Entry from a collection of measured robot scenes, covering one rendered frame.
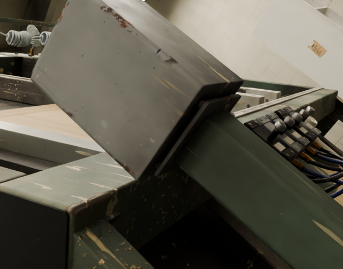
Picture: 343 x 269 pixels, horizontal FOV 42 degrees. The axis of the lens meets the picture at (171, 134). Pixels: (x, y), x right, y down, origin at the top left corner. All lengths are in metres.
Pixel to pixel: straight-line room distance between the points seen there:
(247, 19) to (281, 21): 1.70
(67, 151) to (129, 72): 0.41
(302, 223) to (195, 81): 0.16
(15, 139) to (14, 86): 0.61
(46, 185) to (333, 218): 0.33
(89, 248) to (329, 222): 0.25
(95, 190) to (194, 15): 6.53
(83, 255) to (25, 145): 0.41
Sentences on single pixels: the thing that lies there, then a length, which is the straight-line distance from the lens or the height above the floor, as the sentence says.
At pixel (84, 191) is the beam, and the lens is 0.55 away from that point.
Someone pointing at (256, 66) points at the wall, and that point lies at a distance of 6.67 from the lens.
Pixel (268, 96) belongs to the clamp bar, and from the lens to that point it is 1.79.
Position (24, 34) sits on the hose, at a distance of 2.03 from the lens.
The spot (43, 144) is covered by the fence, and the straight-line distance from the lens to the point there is 0.85.
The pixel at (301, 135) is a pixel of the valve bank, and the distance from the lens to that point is 0.87.
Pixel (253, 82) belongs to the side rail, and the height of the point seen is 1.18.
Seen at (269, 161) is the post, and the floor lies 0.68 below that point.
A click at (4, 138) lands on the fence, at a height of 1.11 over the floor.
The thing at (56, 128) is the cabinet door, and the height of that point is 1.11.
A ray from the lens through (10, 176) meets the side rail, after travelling 0.60.
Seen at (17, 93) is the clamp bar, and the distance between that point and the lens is 1.49.
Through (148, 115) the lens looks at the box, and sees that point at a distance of 0.42.
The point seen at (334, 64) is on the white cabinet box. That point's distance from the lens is 4.90.
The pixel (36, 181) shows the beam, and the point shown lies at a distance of 0.58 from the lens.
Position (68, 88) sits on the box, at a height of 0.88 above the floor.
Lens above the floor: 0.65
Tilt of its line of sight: 16 degrees up
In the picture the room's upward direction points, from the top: 48 degrees counter-clockwise
